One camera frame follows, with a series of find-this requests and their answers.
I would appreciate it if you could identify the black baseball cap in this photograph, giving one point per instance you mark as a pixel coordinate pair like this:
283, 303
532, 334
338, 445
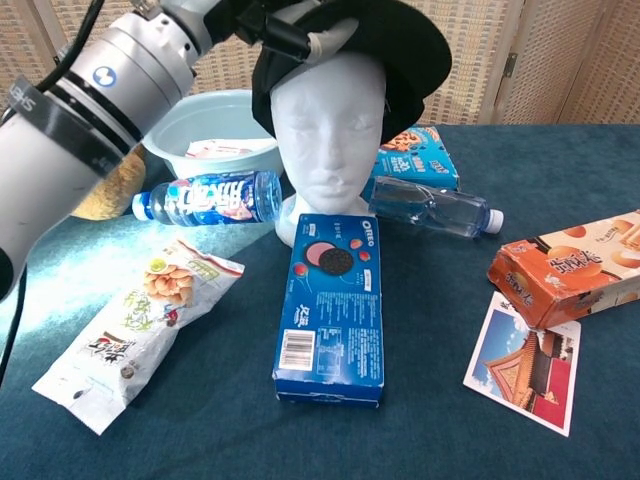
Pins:
410, 60

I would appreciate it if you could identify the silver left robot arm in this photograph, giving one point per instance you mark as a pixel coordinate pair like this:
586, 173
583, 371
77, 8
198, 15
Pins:
75, 130

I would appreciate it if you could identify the blue Oreo cookie box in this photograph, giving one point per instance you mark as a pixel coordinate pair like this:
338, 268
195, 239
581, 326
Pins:
330, 320

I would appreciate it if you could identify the white foam mannequin head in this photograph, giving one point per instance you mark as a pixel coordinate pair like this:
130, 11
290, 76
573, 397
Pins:
330, 130

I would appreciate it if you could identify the blue labelled drink bottle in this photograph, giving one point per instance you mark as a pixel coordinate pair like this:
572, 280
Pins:
210, 200

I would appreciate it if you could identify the clear plastic water bottle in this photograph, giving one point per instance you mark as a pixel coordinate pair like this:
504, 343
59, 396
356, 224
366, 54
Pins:
440, 210

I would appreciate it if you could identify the blue chocolate chip cookie box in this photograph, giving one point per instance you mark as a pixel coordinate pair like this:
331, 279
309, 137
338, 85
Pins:
425, 160

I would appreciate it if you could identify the white and pink packet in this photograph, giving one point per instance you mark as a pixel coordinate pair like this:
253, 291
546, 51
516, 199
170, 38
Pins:
215, 149

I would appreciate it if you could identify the light blue plastic basin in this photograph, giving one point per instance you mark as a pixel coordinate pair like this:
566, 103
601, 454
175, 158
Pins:
225, 115

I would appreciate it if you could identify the white nut snack bag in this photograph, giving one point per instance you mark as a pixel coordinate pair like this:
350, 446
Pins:
140, 325

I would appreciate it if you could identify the brown plush toy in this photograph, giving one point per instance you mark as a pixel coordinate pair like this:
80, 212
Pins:
120, 185

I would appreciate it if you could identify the orange egg roll box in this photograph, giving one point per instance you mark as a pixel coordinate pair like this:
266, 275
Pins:
550, 280

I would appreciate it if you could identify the palace roof postcard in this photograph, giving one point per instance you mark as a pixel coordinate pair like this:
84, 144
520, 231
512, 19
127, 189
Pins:
525, 375

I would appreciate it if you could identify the teal table cloth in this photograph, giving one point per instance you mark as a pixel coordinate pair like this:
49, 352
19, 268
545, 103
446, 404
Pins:
450, 450

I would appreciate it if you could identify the metal screen hinge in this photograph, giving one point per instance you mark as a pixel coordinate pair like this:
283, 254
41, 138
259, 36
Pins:
510, 65

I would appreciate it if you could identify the woven folding screen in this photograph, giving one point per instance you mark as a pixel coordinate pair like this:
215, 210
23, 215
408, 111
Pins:
550, 50

